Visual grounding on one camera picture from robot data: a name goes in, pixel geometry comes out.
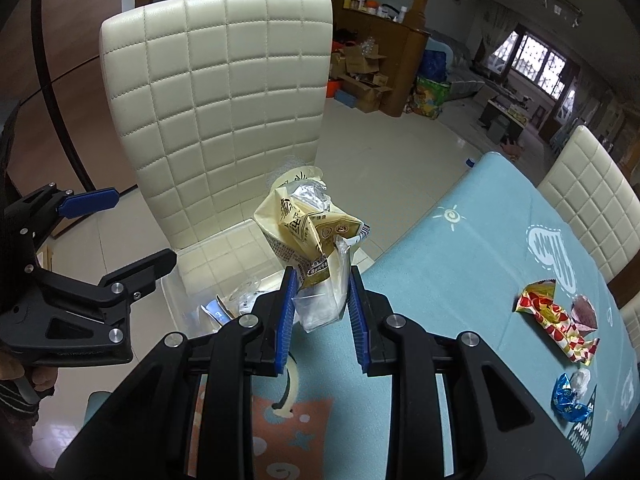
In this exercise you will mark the cream chair far middle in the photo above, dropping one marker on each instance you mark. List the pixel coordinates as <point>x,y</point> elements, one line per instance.
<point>591,194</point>

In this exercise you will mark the barred window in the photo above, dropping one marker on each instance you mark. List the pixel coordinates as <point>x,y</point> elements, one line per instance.
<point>532,59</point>

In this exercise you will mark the red gold snack wrapper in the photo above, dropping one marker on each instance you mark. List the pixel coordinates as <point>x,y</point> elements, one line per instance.
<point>537,299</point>

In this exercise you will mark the pile of cardboard boxes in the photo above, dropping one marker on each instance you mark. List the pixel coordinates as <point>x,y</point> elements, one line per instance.
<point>355,77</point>

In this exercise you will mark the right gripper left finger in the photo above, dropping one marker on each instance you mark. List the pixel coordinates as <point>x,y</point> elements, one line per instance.
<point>188,402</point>

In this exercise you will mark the light blue patterned tablecloth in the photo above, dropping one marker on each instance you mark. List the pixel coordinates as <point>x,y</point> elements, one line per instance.
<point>461,270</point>

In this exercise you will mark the coffee table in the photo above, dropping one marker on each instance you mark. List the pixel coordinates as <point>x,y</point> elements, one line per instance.
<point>503,121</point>

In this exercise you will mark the person's left hand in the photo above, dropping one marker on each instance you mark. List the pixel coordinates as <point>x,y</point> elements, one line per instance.
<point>29,384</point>

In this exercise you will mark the colourful green shopping bag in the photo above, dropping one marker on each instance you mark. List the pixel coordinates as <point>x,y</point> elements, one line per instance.
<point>428,97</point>

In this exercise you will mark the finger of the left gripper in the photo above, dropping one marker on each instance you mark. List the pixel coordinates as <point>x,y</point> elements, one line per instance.
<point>139,278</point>
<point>80,205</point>

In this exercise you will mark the ceiling lamp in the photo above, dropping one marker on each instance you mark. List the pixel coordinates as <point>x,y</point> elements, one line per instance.
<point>566,10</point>

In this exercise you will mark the cream chair beside table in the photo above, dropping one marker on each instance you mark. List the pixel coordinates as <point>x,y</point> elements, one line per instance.
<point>208,97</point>

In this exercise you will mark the pink wrapper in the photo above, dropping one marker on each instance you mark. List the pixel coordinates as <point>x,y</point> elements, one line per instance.
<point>583,315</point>

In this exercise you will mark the yellow milk carton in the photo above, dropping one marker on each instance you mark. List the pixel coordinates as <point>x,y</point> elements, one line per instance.
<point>308,232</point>

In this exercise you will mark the wooden divider cabinet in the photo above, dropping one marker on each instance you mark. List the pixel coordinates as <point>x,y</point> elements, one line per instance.
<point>402,44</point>

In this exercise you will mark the blue foil candy wrapper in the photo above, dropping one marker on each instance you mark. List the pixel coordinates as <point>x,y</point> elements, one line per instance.
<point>565,404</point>

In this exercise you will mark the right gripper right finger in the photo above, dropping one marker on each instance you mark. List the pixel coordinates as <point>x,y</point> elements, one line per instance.
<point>453,394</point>

